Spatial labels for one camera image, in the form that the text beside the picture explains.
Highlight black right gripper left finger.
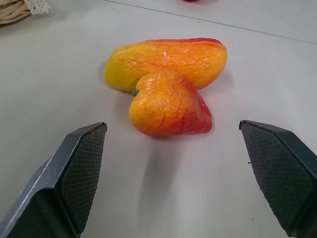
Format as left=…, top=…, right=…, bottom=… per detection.
left=0, top=121, right=107, bottom=238

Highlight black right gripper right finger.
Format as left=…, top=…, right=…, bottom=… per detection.
left=239, top=119, right=317, bottom=238

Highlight wicker basket with lace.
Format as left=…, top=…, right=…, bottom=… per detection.
left=0, top=0, right=34, bottom=25

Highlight white lace fabric piece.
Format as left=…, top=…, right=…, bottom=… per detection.
left=24, top=0, right=54, bottom=16

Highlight small orange-red mango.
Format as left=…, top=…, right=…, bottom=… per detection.
left=128, top=69, right=213, bottom=137

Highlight large yellow-orange mango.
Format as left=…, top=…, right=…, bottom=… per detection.
left=103, top=38, right=228, bottom=92

